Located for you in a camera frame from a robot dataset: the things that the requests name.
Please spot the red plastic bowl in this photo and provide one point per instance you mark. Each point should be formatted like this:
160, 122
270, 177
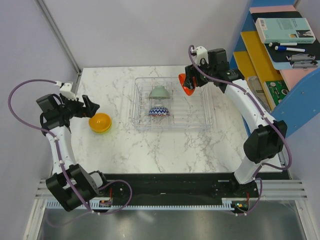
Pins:
182, 81

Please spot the green plastic bowl underneath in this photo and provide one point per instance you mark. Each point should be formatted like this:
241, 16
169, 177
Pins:
101, 129

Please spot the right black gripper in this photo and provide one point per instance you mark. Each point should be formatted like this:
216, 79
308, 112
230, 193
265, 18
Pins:
191, 71

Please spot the green ceramic bowl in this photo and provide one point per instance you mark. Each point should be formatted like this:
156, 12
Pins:
159, 93

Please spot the white marker black cap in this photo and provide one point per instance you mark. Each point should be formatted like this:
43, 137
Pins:
274, 44

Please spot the red patterned glass bowl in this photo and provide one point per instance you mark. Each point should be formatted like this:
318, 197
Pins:
159, 111

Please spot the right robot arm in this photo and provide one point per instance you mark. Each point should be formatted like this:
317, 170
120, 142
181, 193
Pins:
267, 135

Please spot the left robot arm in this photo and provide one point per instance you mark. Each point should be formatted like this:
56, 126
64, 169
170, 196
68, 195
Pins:
70, 184

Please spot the upper grey binder clip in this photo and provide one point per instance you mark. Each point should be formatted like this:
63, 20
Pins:
300, 57

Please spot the yellow plastic bowl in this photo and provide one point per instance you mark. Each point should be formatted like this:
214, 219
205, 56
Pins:
100, 119

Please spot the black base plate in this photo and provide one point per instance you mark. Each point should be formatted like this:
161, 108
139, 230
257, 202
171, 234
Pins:
171, 188

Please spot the white slotted cable duct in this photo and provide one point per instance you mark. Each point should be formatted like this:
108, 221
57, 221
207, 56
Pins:
108, 205

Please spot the white marker blue cap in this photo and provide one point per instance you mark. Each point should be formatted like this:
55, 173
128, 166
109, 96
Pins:
289, 49

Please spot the lower grey binder clip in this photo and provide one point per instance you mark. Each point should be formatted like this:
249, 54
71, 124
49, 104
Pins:
304, 64

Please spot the clear bag with spiral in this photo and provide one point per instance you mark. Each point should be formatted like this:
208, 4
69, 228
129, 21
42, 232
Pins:
257, 89

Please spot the green circuit board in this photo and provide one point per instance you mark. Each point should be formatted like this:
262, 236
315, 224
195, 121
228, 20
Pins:
275, 92

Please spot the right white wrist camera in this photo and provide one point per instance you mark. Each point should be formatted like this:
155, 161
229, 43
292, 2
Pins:
201, 55

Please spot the grey binder clip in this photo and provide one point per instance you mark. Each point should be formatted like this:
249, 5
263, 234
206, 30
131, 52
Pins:
300, 57
304, 64

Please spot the blue wooden shelf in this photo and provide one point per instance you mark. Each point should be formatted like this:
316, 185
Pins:
300, 109

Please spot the light green book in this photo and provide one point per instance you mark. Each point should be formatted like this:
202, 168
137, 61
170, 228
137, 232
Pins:
284, 30

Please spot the clear plastic dish rack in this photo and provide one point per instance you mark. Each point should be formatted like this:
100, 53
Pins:
186, 112

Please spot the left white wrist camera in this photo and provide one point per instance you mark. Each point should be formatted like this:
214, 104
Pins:
66, 90

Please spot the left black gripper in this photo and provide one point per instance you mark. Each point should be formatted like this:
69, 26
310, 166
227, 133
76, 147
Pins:
89, 111

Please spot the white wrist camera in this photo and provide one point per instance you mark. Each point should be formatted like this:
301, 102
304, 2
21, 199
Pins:
66, 90
201, 55

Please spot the aluminium frame rail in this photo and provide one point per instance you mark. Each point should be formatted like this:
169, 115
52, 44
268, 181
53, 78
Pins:
272, 190

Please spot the black clipboard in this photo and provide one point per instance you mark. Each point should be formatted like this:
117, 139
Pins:
279, 57

